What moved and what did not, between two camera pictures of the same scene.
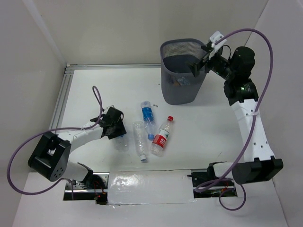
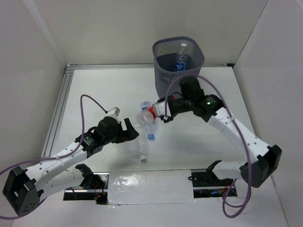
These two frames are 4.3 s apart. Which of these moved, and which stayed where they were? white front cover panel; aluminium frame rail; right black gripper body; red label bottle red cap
Moved: red label bottle red cap; right black gripper body
Stayed: aluminium frame rail; white front cover panel
